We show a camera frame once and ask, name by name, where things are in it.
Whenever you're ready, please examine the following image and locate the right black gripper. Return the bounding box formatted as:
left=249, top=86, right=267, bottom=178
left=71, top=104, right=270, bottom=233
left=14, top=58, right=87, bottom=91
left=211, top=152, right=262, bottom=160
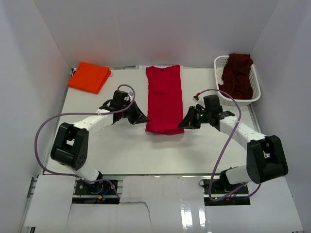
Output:
left=178, top=106, right=211, bottom=130

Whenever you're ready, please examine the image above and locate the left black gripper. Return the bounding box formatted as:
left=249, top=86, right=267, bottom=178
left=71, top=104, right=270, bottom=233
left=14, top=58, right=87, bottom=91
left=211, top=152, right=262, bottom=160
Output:
left=120, top=100, right=149, bottom=125

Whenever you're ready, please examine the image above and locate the bright red t shirt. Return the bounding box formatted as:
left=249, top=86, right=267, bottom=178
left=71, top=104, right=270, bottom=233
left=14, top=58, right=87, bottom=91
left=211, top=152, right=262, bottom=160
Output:
left=145, top=65, right=184, bottom=135

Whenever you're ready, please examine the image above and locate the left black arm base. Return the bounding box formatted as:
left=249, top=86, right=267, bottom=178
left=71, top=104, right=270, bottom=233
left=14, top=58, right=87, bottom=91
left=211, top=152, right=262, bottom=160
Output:
left=72, top=180, right=120, bottom=205

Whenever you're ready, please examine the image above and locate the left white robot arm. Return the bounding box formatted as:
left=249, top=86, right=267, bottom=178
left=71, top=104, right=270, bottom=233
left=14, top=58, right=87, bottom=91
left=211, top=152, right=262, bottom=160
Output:
left=51, top=90, right=150, bottom=194

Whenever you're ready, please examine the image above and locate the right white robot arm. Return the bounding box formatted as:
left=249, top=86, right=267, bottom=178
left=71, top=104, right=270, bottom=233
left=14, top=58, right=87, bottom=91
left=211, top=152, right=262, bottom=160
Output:
left=178, top=95, right=289, bottom=194

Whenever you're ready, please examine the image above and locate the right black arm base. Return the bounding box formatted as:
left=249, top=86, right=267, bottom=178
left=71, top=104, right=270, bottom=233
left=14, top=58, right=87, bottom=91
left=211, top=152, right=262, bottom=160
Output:
left=199, top=179, right=251, bottom=206

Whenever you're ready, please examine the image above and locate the white printed label strip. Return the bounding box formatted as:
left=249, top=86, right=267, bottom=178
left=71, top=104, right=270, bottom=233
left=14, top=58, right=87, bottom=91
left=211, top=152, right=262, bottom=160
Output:
left=136, top=65, right=173, bottom=69

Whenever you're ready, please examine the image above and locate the dark maroon t shirt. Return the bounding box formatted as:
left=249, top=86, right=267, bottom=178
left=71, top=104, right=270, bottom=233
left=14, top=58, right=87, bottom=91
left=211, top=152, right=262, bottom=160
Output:
left=219, top=53, right=253, bottom=100

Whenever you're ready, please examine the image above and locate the folded orange t shirt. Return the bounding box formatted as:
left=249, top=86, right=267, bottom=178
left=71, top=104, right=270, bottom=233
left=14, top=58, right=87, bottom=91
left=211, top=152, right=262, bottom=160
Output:
left=68, top=62, right=112, bottom=94

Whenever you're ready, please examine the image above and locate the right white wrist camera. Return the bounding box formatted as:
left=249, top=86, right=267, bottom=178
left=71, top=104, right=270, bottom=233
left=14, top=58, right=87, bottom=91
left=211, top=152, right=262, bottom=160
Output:
left=192, top=93, right=200, bottom=102

